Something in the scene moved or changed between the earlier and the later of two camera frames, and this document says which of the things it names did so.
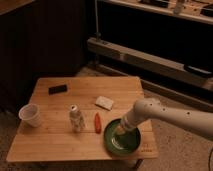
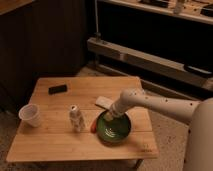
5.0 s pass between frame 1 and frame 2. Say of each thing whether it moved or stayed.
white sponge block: stayed
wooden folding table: stayed
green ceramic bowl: moved
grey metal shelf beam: stayed
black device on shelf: stayed
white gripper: moved
